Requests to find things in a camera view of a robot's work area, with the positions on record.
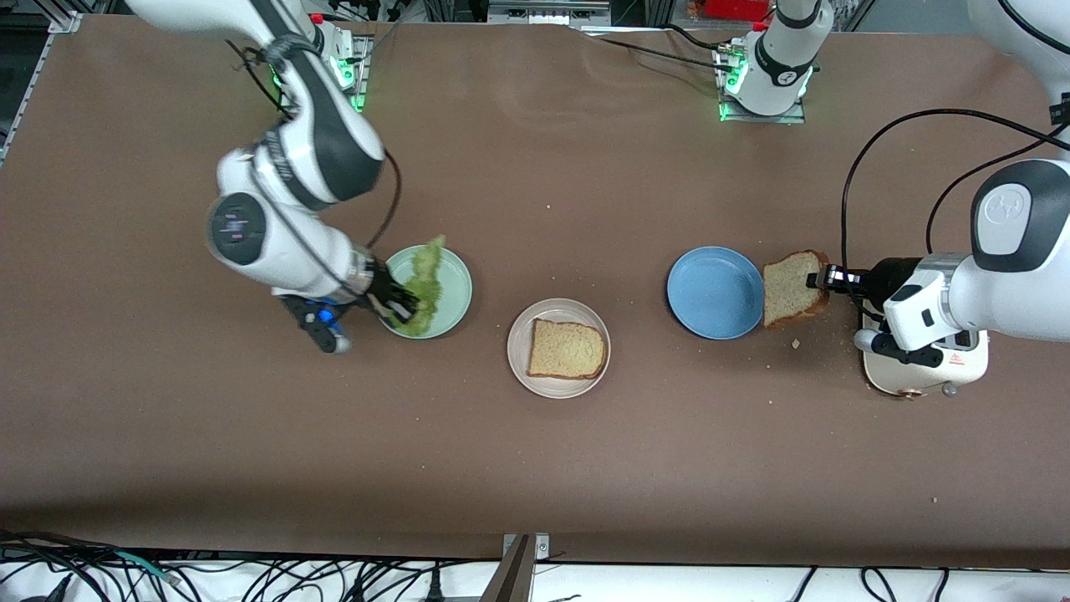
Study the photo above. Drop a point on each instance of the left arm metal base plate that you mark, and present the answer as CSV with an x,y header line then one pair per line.
x,y
761,119

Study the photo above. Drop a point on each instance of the aluminium frame rail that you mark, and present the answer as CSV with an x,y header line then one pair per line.
x,y
63,21

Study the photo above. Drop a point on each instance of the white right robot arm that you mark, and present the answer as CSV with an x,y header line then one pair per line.
x,y
284,217

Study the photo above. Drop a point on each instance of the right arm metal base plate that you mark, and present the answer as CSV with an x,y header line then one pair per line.
x,y
358,75

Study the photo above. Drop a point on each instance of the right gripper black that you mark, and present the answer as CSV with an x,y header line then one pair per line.
x,y
382,288

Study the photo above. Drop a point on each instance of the red box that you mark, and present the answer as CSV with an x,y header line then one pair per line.
x,y
736,8

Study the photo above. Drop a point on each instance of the white toaster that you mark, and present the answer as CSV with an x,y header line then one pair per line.
x,y
919,376

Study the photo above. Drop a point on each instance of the silver back frame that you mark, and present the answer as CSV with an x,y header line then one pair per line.
x,y
547,12

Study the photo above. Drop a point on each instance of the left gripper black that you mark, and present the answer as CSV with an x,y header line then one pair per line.
x,y
888,275

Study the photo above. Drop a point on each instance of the beige plate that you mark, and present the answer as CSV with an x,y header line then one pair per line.
x,y
558,389

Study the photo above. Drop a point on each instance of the dark metal frame strut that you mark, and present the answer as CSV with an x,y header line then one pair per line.
x,y
510,581

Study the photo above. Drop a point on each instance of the blue plate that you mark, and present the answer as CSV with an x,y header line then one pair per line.
x,y
716,293

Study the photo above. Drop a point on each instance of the mint green plate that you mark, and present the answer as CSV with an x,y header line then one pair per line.
x,y
456,293

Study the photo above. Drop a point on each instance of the green lettuce leaf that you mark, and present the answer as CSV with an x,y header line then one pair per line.
x,y
426,280

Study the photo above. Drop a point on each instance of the silver table edge bracket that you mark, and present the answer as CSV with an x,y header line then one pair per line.
x,y
543,548

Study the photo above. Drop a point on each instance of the brown bread slice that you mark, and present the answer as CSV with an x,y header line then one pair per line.
x,y
786,288
568,349

